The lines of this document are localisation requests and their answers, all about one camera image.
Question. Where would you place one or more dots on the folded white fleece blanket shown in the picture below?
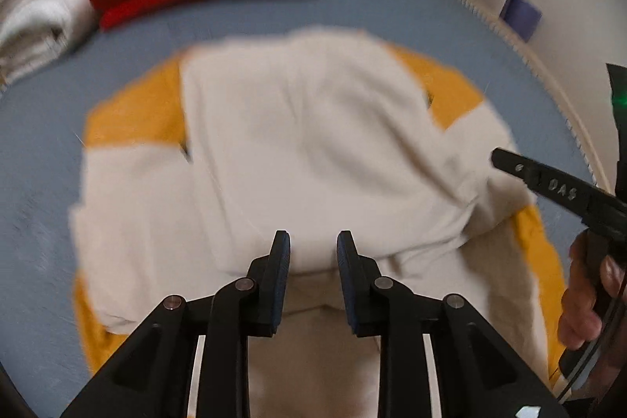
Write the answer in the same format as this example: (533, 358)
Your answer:
(39, 16)

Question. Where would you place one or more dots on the person's right hand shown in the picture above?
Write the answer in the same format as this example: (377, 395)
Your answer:
(578, 315)

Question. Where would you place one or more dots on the beige and yellow hooded jacket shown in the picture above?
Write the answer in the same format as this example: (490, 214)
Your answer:
(303, 144)

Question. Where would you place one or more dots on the grey quilted mattress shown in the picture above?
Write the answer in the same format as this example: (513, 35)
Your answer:
(392, 6)

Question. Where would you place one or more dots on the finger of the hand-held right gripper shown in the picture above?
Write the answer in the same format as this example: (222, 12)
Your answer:
(539, 180)

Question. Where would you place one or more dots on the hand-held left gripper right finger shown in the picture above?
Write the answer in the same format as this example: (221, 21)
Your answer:
(349, 281)

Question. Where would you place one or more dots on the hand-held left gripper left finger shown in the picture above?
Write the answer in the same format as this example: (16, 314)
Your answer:
(280, 281)

